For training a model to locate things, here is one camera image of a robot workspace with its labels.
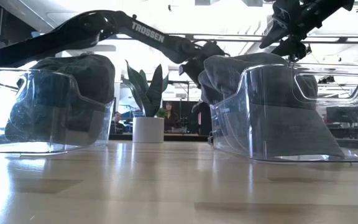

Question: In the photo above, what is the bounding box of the overhead light bar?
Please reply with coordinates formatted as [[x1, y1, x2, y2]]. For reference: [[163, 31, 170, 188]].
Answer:
[[166, 32, 358, 44]]

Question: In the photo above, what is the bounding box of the snake plant in white pot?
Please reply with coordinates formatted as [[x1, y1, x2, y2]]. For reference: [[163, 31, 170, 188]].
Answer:
[[121, 60, 170, 144]]

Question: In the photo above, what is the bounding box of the grey baseball cap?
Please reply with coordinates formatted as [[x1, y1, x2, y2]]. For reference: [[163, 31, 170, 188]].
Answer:
[[196, 52, 345, 159]]

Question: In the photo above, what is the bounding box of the dark green-black baseball cap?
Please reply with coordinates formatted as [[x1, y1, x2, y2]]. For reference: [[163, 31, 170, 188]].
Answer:
[[4, 52, 116, 147]]

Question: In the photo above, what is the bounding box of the clear plastic bin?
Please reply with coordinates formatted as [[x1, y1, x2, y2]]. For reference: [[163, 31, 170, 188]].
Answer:
[[209, 63, 358, 163], [0, 67, 115, 156]]

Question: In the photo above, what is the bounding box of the small black track light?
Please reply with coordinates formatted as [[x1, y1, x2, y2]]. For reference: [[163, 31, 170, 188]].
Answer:
[[317, 75, 336, 85]]

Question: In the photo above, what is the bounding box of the black computer monitor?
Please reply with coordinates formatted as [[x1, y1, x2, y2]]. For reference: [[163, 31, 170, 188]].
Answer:
[[325, 106, 358, 124]]

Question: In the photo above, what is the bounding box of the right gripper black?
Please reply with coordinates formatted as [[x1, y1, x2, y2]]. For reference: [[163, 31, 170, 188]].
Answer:
[[259, 0, 356, 62]]

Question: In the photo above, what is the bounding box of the person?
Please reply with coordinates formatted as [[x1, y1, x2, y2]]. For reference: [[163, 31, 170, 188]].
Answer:
[[109, 111, 127, 135], [162, 101, 180, 132]]

